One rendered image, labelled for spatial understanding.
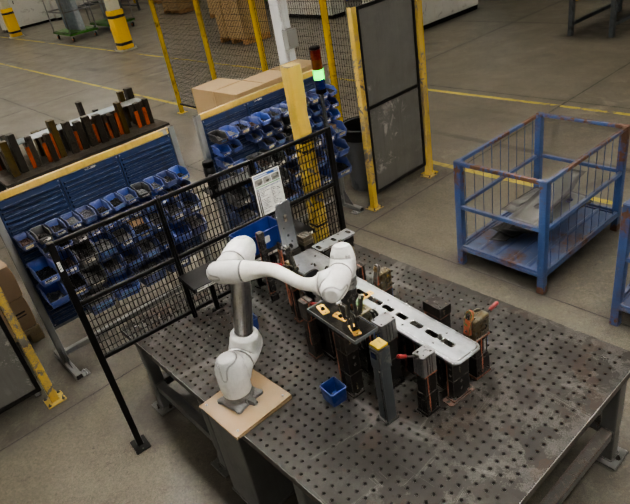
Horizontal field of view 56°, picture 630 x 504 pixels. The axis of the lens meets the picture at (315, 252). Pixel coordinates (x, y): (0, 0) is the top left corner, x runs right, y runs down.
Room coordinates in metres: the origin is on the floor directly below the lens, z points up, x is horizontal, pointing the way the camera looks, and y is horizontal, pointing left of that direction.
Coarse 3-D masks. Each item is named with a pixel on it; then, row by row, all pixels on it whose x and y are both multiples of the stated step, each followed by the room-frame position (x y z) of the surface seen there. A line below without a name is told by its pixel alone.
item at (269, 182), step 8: (272, 168) 3.56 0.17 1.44; (256, 176) 3.50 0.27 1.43; (264, 176) 3.53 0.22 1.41; (272, 176) 3.56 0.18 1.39; (280, 176) 3.59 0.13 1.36; (256, 184) 3.49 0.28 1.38; (264, 184) 3.52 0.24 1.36; (272, 184) 3.55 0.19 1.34; (280, 184) 3.58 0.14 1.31; (256, 192) 3.48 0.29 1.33; (264, 192) 3.51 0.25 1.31; (272, 192) 3.54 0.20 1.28; (280, 192) 3.57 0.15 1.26; (256, 200) 3.48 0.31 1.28; (264, 200) 3.51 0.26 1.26; (272, 200) 3.54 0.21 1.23; (280, 200) 3.57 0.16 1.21; (264, 208) 3.50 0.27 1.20; (272, 208) 3.53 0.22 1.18; (264, 216) 3.49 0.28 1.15
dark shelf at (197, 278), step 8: (296, 224) 3.53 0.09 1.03; (304, 224) 3.51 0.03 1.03; (296, 232) 3.42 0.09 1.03; (312, 232) 3.41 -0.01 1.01; (272, 248) 3.27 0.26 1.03; (256, 256) 3.21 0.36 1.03; (208, 264) 3.22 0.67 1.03; (192, 272) 3.16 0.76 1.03; (200, 272) 3.14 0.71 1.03; (184, 280) 3.08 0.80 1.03; (192, 280) 3.07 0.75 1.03; (200, 280) 3.05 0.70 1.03; (208, 280) 3.03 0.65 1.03; (192, 288) 2.98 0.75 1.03; (200, 288) 2.98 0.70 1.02
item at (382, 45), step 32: (384, 0) 5.78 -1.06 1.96; (416, 0) 6.05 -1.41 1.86; (352, 32) 5.49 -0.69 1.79; (384, 32) 5.77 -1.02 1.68; (416, 32) 6.07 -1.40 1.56; (384, 64) 5.74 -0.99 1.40; (416, 64) 6.03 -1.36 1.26; (384, 96) 5.73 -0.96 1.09; (416, 96) 6.02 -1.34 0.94; (384, 128) 5.71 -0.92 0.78; (416, 128) 6.00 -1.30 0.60; (384, 160) 5.67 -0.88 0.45; (416, 160) 5.99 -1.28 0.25
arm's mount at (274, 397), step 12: (252, 372) 2.51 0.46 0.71; (252, 384) 2.41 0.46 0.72; (264, 384) 2.39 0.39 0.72; (216, 396) 2.38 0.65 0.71; (264, 396) 2.30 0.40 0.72; (276, 396) 2.28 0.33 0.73; (288, 396) 2.26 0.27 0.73; (204, 408) 2.31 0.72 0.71; (216, 408) 2.29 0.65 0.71; (228, 408) 2.27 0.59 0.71; (252, 408) 2.23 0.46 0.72; (264, 408) 2.21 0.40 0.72; (276, 408) 2.21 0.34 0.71; (216, 420) 2.21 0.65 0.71; (228, 420) 2.19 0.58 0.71; (240, 420) 2.17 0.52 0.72; (252, 420) 2.15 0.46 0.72; (228, 432) 2.12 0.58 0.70; (240, 432) 2.09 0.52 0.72
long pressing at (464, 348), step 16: (304, 256) 3.15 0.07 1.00; (320, 256) 3.11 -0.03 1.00; (304, 272) 2.96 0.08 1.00; (368, 288) 2.68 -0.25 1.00; (368, 304) 2.54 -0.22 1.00; (384, 304) 2.51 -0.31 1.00; (400, 304) 2.48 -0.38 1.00; (400, 320) 2.35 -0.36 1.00; (416, 320) 2.33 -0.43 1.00; (432, 320) 2.31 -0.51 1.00; (416, 336) 2.21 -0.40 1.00; (448, 336) 2.17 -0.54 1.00; (464, 336) 2.15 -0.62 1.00; (448, 352) 2.06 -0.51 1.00; (464, 352) 2.04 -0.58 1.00
